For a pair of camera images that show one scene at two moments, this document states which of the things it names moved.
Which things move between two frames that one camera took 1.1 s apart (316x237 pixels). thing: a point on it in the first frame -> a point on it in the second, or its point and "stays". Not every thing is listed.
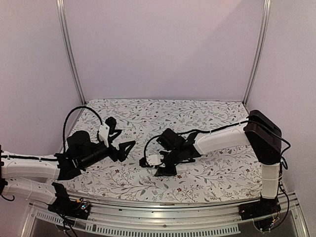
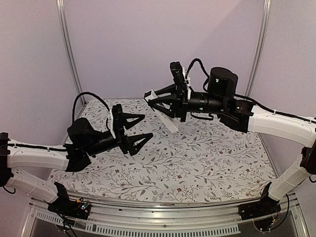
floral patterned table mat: [233, 174] stays
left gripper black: [121, 155] -> [127, 143]
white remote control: [184, 168] -> [168, 120]
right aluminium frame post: [258, 57] stays
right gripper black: [161, 172] -> [179, 108]
